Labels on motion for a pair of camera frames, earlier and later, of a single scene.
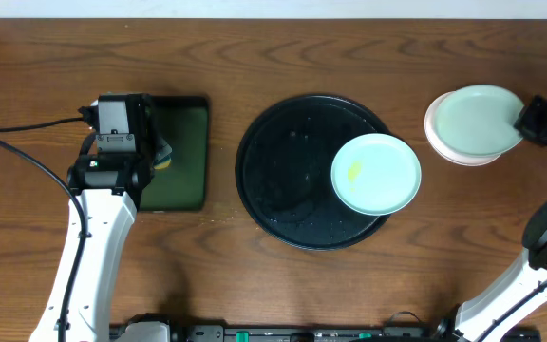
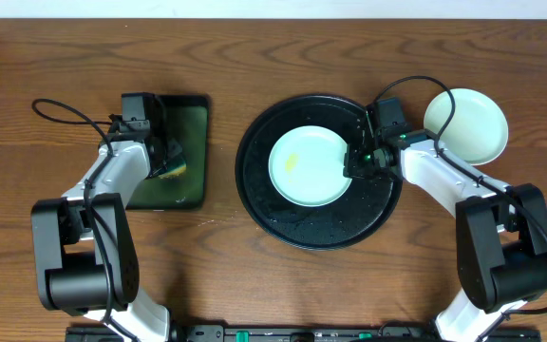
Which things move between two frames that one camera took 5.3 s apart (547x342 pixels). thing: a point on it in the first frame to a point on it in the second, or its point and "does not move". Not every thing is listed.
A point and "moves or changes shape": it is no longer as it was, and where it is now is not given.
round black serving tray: [283, 172] does not move
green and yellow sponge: [162, 163] moves or changes shape
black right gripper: [535, 123] to [354, 166]
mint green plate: [376, 174] to [306, 165]
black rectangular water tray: [182, 121] does not move
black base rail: [163, 328] does not move
